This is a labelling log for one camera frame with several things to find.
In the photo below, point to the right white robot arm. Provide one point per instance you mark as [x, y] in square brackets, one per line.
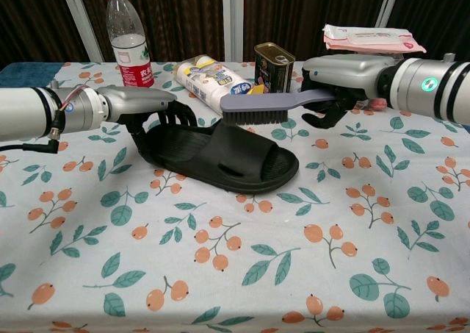
[433, 86]

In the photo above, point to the floral tablecloth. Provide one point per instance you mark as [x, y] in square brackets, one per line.
[235, 256]

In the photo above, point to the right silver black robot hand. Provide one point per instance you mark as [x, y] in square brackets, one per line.
[345, 72]

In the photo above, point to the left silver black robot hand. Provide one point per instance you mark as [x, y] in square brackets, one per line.
[136, 101]

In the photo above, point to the clear red-capped water bottle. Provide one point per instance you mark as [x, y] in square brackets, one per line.
[128, 50]

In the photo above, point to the dark fabric partition panel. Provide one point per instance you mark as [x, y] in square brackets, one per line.
[437, 13]
[312, 9]
[29, 20]
[176, 17]

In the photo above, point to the gold rectangular tin can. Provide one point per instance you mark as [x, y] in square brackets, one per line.
[273, 68]

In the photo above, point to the pink wet wipes pack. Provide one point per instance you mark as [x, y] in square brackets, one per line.
[371, 39]

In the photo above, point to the black slipper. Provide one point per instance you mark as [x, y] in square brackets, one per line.
[205, 156]

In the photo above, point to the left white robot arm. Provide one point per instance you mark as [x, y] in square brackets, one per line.
[29, 109]

